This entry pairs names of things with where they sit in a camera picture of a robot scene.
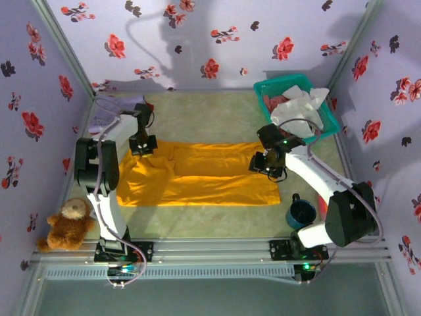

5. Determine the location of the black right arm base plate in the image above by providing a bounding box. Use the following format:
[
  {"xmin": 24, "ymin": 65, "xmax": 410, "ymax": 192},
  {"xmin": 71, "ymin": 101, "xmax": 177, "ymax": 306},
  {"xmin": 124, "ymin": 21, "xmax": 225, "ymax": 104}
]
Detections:
[{"xmin": 268, "ymin": 239, "xmax": 330, "ymax": 261}]

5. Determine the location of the orange t-shirt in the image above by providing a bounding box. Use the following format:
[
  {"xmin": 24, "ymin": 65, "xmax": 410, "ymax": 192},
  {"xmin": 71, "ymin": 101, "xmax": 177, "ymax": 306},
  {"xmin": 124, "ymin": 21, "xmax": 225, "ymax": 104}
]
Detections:
[{"xmin": 116, "ymin": 140, "xmax": 282, "ymax": 207}]

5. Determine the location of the long aluminium mounting rail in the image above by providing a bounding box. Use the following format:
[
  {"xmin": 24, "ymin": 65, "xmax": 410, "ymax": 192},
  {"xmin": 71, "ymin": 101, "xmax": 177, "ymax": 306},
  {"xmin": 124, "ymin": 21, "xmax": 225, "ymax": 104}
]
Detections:
[{"xmin": 31, "ymin": 236, "xmax": 393, "ymax": 265}]

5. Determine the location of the white slotted cable duct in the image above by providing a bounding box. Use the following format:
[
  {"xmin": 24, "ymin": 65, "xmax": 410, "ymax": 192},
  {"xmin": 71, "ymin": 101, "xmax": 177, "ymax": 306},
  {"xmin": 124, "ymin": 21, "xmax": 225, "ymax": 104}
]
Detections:
[{"xmin": 42, "ymin": 265, "xmax": 296, "ymax": 281}]

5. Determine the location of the brown teddy bear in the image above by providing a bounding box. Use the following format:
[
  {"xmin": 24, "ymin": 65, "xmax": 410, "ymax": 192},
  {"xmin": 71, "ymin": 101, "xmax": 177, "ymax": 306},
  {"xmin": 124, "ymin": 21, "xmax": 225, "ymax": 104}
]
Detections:
[{"xmin": 36, "ymin": 198, "xmax": 96, "ymax": 253}]

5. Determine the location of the pale green table mat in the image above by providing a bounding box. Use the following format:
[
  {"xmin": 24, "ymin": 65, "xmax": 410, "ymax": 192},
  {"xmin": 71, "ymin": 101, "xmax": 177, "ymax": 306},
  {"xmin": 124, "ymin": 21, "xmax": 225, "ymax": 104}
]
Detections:
[{"xmin": 67, "ymin": 90, "xmax": 362, "ymax": 240}]

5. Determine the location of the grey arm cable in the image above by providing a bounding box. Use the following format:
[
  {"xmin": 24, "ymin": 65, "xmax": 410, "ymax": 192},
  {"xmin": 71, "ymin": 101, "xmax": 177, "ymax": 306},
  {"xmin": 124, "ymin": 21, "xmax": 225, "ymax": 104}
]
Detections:
[
  {"xmin": 278, "ymin": 117, "xmax": 385, "ymax": 286},
  {"xmin": 93, "ymin": 95, "xmax": 148, "ymax": 290}
]

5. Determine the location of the white t-shirt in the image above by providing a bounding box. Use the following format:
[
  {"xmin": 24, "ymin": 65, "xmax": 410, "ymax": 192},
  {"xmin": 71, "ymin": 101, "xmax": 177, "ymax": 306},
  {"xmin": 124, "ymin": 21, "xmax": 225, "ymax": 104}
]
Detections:
[{"xmin": 270, "ymin": 84, "xmax": 330, "ymax": 139}]

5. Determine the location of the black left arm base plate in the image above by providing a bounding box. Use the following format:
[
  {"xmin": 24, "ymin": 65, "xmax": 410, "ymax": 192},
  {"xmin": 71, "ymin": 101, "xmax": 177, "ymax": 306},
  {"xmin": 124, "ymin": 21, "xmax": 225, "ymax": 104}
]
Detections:
[{"xmin": 94, "ymin": 241, "xmax": 155, "ymax": 263}]

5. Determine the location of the aluminium frame leg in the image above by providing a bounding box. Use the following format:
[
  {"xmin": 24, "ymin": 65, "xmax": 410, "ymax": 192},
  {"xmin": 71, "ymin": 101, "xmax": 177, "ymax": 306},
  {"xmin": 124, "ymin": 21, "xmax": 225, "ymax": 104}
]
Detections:
[
  {"xmin": 11, "ymin": 261, "xmax": 47, "ymax": 316},
  {"xmin": 374, "ymin": 261, "xmax": 410, "ymax": 316}
]

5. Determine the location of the teal plastic basket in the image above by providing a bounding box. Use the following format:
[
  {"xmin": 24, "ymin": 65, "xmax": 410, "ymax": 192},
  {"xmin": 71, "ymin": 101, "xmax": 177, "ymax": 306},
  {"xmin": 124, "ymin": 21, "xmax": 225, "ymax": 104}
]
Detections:
[{"xmin": 253, "ymin": 72, "xmax": 341, "ymax": 145}]

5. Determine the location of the dark blue mug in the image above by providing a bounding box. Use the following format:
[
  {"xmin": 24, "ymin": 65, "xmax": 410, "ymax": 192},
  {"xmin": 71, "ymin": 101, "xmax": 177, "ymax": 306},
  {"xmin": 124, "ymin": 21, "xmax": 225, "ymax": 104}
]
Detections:
[{"xmin": 285, "ymin": 193, "xmax": 318, "ymax": 230}]

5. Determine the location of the grey left arm cable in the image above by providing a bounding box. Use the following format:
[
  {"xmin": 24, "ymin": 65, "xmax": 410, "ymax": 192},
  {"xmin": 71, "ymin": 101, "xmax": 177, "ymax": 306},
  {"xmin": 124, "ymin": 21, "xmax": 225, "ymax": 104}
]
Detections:
[{"xmin": 93, "ymin": 95, "xmax": 148, "ymax": 290}]

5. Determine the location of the pack of coloured markers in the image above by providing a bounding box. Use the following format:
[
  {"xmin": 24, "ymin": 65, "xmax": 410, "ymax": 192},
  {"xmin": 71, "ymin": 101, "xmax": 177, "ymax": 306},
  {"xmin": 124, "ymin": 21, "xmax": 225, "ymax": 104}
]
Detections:
[{"xmin": 317, "ymin": 194, "xmax": 330, "ymax": 215}]

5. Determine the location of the aluminium corner post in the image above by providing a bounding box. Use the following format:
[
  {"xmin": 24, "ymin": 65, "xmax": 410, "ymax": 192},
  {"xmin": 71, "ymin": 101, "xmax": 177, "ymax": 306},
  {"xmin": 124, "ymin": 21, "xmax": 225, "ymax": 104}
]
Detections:
[
  {"xmin": 328, "ymin": 0, "xmax": 385, "ymax": 92},
  {"xmin": 30, "ymin": 0, "xmax": 98, "ymax": 98}
]

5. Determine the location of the grey right arm cable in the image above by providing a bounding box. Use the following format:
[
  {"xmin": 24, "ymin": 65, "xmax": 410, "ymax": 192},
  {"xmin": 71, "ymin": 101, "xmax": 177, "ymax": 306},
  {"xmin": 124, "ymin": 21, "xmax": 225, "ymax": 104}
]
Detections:
[{"xmin": 278, "ymin": 117, "xmax": 385, "ymax": 286}]

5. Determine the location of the thin aluminium wall rail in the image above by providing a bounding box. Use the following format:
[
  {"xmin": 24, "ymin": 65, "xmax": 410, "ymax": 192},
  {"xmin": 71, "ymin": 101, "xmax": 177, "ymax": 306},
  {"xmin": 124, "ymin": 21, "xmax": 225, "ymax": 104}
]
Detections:
[{"xmin": 93, "ymin": 86, "xmax": 332, "ymax": 95}]

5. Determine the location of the lavender folded printed t-shirt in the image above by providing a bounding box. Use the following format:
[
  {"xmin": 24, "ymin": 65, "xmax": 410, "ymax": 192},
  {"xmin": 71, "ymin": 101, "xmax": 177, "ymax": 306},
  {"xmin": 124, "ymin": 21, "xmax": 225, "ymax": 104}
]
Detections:
[{"xmin": 88, "ymin": 95, "xmax": 147, "ymax": 134}]

